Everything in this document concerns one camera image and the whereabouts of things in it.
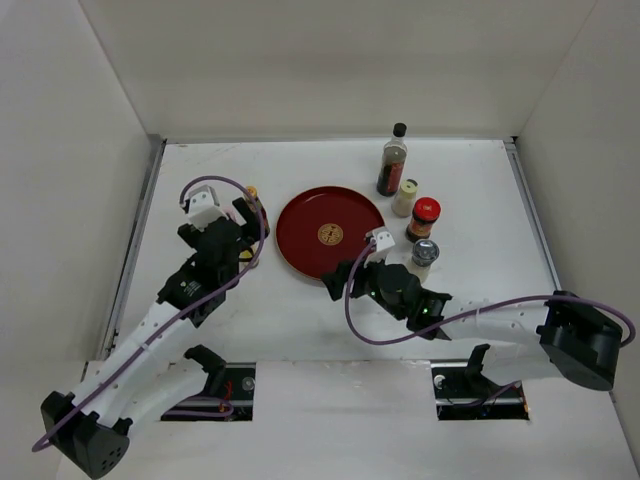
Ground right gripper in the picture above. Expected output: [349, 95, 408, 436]
[320, 248, 407, 320]

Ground yellow cap red sauce bottle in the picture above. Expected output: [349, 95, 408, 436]
[245, 185, 271, 237]

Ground yellow label oil bottle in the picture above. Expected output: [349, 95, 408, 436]
[239, 243, 259, 269]

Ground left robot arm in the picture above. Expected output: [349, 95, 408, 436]
[32, 191, 267, 479]

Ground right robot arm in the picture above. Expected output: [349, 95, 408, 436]
[321, 261, 632, 396]

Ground pink cap shaker bottle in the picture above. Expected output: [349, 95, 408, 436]
[224, 207, 237, 222]

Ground red round tray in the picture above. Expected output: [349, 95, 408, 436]
[275, 186, 385, 280]

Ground clear cap pepper grinder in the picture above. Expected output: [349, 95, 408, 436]
[406, 239, 440, 284]

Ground cream cap shaker bottle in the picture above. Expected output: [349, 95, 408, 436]
[391, 179, 418, 218]

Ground dark soy sauce bottle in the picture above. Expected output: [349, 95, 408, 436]
[376, 123, 408, 197]

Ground red cap sauce jar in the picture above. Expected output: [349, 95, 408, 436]
[405, 197, 441, 242]

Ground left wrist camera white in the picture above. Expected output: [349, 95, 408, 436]
[183, 185, 225, 231]

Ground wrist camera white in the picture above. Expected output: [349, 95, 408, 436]
[183, 185, 225, 231]
[365, 227, 396, 264]

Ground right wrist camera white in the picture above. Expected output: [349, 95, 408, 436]
[365, 227, 396, 264]

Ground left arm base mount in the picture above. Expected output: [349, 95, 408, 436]
[160, 345, 257, 422]

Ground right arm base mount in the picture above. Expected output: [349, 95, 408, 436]
[431, 344, 529, 421]

